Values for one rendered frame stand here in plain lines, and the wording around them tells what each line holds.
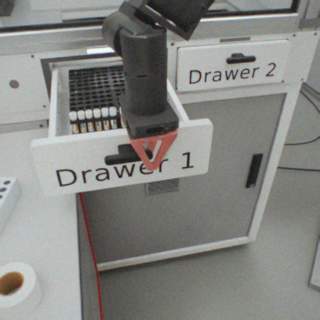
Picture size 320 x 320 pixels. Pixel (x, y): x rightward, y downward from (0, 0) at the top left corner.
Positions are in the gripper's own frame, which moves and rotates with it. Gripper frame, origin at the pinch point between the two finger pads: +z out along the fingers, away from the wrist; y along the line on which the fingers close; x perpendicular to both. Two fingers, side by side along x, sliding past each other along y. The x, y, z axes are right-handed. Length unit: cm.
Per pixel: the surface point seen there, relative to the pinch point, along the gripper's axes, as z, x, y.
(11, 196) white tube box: 10.5, 24.2, 10.3
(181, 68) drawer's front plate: -0.7, -16.0, 33.3
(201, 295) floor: 88, -24, 27
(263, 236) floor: 87, -61, 46
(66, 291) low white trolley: 14.4, 15.8, -9.7
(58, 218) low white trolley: 13.3, 16.4, 4.9
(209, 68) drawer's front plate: 0.0, -23.3, 33.0
